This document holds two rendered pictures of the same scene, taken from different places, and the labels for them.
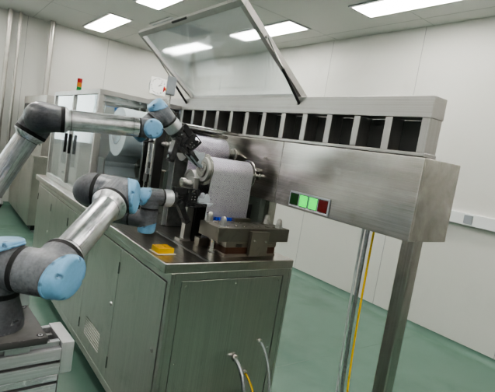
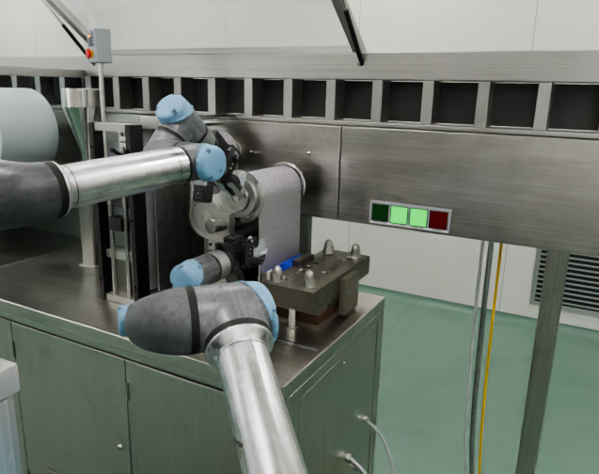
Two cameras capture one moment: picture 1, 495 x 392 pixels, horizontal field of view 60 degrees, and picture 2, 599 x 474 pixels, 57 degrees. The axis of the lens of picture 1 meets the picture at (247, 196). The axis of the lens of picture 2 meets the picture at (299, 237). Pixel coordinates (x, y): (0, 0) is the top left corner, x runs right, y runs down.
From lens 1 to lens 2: 0.92 m
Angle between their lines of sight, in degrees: 26
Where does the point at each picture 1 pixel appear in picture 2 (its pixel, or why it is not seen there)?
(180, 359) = not seen: outside the picture
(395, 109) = (557, 71)
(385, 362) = (539, 397)
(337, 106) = (443, 67)
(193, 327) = (313, 451)
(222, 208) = (275, 249)
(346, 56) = not seen: outside the picture
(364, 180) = (512, 177)
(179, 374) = not seen: outside the picture
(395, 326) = (550, 353)
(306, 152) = (391, 141)
